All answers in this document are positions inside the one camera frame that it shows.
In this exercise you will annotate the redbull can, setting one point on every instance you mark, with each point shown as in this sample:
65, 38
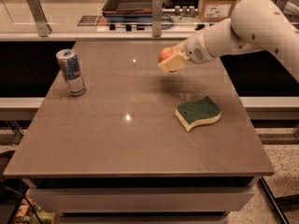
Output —
69, 65

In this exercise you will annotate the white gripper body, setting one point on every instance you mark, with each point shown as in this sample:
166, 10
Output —
195, 49

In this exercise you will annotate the green yellow sponge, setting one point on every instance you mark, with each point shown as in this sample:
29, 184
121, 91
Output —
198, 113

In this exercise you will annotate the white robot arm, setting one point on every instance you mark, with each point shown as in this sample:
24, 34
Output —
253, 25

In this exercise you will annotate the right metal bracket post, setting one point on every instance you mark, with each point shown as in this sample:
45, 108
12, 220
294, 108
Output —
281, 4

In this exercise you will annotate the middle metal bracket post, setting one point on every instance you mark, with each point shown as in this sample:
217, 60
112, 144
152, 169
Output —
157, 11

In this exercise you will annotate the left metal bracket post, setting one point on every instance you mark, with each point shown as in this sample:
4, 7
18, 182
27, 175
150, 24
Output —
42, 25

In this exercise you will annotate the metal bracket post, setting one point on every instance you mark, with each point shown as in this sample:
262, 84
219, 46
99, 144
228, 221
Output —
157, 11
42, 25
281, 4

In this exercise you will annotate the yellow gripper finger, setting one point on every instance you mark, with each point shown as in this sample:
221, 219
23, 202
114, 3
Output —
175, 62

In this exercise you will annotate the red apple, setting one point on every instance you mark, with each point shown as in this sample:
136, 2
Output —
166, 53

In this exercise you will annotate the cardboard box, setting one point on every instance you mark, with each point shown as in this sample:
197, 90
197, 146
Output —
215, 10

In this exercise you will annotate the dark open tray box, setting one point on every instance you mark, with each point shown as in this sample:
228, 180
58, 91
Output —
119, 7

